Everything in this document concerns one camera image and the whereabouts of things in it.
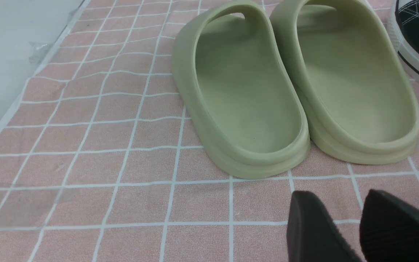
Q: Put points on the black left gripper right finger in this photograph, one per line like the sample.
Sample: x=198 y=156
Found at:
x=389 y=229

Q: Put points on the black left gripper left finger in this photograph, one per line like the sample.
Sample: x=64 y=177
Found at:
x=312 y=236

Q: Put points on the green slide sandal left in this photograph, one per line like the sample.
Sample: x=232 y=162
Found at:
x=228 y=71

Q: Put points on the green slide sandal right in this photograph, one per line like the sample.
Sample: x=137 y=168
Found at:
x=359 y=103

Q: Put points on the green slide sandal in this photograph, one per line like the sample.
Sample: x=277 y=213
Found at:
x=359 y=103
x=228 y=71

